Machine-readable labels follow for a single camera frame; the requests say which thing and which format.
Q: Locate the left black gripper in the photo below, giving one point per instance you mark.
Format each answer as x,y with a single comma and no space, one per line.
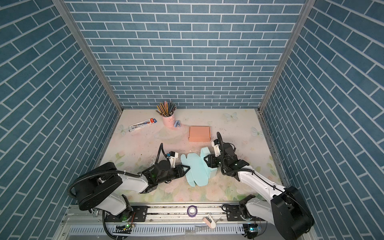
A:
179,171

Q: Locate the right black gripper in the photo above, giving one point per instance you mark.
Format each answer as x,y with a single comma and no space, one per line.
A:
211,162

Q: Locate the light blue paper box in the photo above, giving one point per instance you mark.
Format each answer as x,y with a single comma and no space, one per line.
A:
199,172

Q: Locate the orange paper box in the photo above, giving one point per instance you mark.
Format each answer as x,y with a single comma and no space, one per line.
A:
200,134

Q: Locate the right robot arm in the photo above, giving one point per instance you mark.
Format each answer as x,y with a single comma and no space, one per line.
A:
284,207

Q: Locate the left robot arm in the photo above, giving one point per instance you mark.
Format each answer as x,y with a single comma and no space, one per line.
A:
98,188

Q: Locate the white pen box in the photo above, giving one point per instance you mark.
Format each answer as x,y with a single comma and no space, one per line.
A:
142,124

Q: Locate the purple tape roll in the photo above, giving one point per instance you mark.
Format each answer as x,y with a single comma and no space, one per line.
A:
192,211

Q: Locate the small blue stapler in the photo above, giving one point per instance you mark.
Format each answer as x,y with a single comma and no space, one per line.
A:
177,124

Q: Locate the pink pencil cup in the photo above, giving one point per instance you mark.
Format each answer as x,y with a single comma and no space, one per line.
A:
169,122

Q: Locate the white pink clip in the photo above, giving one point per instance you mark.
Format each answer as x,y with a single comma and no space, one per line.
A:
210,222

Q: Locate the bundle of coloured pencils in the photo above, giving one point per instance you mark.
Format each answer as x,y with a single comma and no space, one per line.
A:
166,109

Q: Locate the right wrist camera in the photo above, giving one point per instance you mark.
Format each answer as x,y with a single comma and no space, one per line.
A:
216,146

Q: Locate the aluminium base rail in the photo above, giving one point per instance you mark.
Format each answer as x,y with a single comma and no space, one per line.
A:
159,220

